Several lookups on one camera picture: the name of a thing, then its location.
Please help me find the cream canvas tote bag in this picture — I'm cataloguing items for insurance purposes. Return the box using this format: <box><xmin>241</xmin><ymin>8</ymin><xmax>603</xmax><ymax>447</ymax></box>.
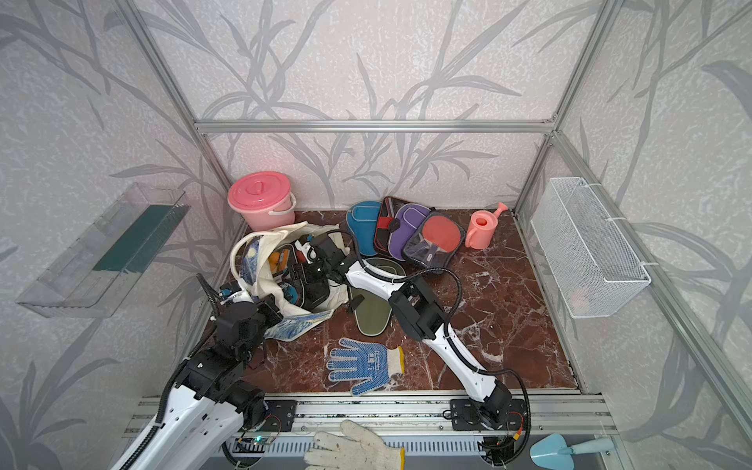
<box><xmin>230</xmin><ymin>221</ymin><xmax>349</xmax><ymax>342</ymax></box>

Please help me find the blue paddle case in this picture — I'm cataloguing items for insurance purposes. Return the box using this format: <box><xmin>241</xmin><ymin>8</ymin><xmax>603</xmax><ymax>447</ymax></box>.
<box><xmin>346</xmin><ymin>201</ymin><xmax>381</xmax><ymax>257</ymax></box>

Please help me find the olive green paddle case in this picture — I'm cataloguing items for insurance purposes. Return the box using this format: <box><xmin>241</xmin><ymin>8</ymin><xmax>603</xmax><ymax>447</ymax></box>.
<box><xmin>349</xmin><ymin>257</ymin><xmax>405</xmax><ymax>337</ymax></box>

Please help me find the black red paddle case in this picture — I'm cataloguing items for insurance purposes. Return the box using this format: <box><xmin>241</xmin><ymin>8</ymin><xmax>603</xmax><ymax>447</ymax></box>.
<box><xmin>373</xmin><ymin>196</ymin><xmax>409</xmax><ymax>260</ymax></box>

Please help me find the purple paddle case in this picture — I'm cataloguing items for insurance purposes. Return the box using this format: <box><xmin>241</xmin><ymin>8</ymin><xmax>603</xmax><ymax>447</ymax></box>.
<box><xmin>388</xmin><ymin>203</ymin><xmax>431</xmax><ymax>262</ymax></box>

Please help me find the clear case red paddle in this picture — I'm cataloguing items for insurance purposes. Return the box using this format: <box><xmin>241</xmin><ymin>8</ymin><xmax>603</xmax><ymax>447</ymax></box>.
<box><xmin>403</xmin><ymin>211</ymin><xmax>466</xmax><ymax>268</ymax></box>

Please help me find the Deerway ping pong set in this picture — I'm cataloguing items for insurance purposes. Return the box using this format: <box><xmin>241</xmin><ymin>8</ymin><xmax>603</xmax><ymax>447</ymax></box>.
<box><xmin>268</xmin><ymin>244</ymin><xmax>330</xmax><ymax>311</ymax></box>

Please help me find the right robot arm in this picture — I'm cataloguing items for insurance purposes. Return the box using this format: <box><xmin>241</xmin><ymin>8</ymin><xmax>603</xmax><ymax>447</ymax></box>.
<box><xmin>309</xmin><ymin>229</ymin><xmax>532</xmax><ymax>434</ymax></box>

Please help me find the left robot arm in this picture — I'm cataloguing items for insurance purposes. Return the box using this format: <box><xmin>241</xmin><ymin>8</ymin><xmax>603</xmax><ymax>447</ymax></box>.
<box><xmin>114</xmin><ymin>274</ymin><xmax>283</xmax><ymax>469</ymax></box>

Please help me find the pink bucket with lid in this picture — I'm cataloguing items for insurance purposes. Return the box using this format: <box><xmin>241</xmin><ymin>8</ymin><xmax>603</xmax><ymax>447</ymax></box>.
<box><xmin>227</xmin><ymin>172</ymin><xmax>297</xmax><ymax>232</ymax></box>

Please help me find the blue dotted work glove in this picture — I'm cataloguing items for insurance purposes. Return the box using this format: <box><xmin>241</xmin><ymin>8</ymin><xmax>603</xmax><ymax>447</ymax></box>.
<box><xmin>326</xmin><ymin>338</ymin><xmax>405</xmax><ymax>396</ymax></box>

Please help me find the pink watering can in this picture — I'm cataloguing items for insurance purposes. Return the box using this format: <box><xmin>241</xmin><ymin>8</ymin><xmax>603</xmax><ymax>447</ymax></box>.
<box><xmin>465</xmin><ymin>203</ymin><xmax>509</xmax><ymax>250</ymax></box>

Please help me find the white knit work glove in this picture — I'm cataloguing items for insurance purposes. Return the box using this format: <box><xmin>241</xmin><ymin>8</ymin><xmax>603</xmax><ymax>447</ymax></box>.
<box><xmin>304</xmin><ymin>420</ymin><xmax>405</xmax><ymax>470</ymax></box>

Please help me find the light blue garden trowel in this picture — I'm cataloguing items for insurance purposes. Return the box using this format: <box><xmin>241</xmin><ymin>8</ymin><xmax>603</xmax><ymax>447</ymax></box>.
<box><xmin>530</xmin><ymin>434</ymin><xmax>615</xmax><ymax>470</ymax></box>

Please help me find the clear acrylic wall shelf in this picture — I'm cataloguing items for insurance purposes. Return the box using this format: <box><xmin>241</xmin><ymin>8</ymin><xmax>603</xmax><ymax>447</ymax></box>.
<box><xmin>16</xmin><ymin>183</ymin><xmax>190</xmax><ymax>318</ymax></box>

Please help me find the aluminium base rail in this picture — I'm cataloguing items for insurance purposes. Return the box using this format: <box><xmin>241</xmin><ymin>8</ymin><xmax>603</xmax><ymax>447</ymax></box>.
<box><xmin>119</xmin><ymin>392</ymin><xmax>618</xmax><ymax>439</ymax></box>

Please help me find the white wire mesh basket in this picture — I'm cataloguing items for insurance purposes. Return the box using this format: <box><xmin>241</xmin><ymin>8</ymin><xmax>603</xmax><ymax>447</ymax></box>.
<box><xmin>531</xmin><ymin>177</ymin><xmax>651</xmax><ymax>318</ymax></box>

